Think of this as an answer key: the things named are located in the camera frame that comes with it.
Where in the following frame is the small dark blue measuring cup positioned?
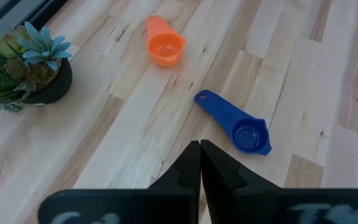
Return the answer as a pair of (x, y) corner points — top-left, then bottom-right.
(193, 89), (272, 156)

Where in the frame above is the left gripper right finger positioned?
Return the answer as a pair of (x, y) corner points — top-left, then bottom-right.
(200, 139), (358, 224)

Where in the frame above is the orange measuring cup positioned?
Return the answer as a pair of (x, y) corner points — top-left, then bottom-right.
(145, 15), (186, 68)

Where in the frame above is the succulent plant in black pot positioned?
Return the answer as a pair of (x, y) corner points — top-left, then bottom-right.
(0, 21), (73, 113)

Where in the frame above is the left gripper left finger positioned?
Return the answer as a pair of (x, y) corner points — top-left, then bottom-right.
(37, 140), (202, 224)

